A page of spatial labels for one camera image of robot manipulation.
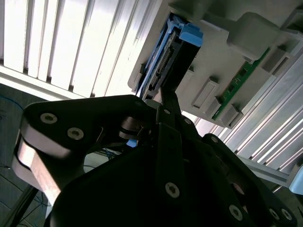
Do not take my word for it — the hard disk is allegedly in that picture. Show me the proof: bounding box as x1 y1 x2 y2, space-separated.
136 10 204 100

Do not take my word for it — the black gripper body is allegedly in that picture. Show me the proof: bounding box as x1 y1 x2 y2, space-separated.
45 145 243 227

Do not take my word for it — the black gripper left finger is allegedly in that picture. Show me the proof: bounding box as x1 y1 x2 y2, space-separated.
11 94 188 207

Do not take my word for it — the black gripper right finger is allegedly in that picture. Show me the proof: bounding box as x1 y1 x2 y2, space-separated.
162 86 298 227

